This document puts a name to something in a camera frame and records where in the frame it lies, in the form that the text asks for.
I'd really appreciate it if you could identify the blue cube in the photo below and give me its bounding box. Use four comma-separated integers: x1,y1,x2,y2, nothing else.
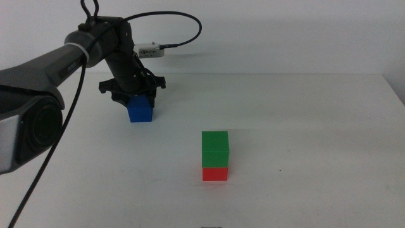
127,94,154,124

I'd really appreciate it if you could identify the green cube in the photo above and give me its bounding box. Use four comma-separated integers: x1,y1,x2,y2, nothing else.
201,130,230,168

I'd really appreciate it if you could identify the red cube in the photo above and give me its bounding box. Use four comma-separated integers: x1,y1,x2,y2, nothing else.
202,167,229,182

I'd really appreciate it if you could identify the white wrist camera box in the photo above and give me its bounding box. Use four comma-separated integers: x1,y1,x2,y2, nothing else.
133,42,166,59

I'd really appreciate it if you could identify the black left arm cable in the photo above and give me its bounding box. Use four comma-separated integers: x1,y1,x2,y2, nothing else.
6,0,203,228

